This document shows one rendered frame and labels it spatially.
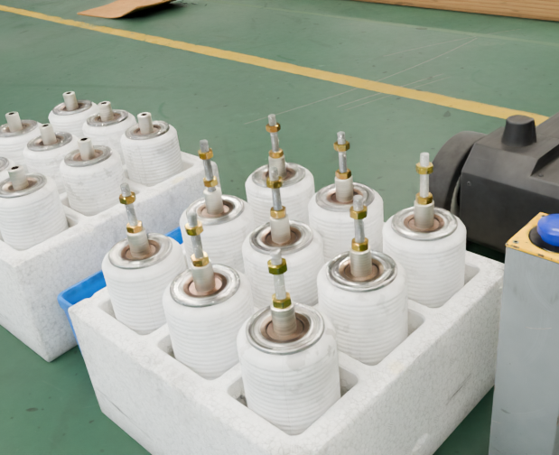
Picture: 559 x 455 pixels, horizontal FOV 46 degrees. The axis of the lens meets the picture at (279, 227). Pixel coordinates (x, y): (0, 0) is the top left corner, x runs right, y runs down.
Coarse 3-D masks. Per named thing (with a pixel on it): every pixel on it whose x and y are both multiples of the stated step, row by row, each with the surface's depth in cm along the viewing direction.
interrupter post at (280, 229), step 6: (270, 216) 76; (270, 222) 76; (276, 222) 75; (282, 222) 75; (288, 222) 76; (276, 228) 76; (282, 228) 75; (288, 228) 76; (276, 234) 76; (282, 234) 76; (288, 234) 76; (276, 240) 76; (282, 240) 76
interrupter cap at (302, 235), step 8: (264, 224) 80; (296, 224) 79; (304, 224) 79; (256, 232) 78; (264, 232) 78; (296, 232) 78; (304, 232) 77; (312, 232) 77; (256, 240) 77; (264, 240) 77; (272, 240) 77; (288, 240) 77; (296, 240) 76; (304, 240) 76; (256, 248) 75; (264, 248) 75; (280, 248) 75; (288, 248) 75; (296, 248) 74
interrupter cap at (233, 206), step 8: (200, 200) 87; (224, 200) 86; (232, 200) 86; (240, 200) 86; (192, 208) 86; (200, 208) 85; (224, 208) 85; (232, 208) 84; (240, 208) 84; (200, 216) 84; (208, 216) 84; (216, 216) 84; (224, 216) 83; (232, 216) 82; (208, 224) 82; (216, 224) 82
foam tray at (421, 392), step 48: (480, 288) 77; (96, 336) 79; (144, 336) 75; (432, 336) 70; (480, 336) 79; (96, 384) 87; (144, 384) 74; (192, 384) 68; (240, 384) 69; (384, 384) 65; (432, 384) 73; (480, 384) 84; (144, 432) 81; (192, 432) 70; (240, 432) 62; (336, 432) 61; (384, 432) 67; (432, 432) 77
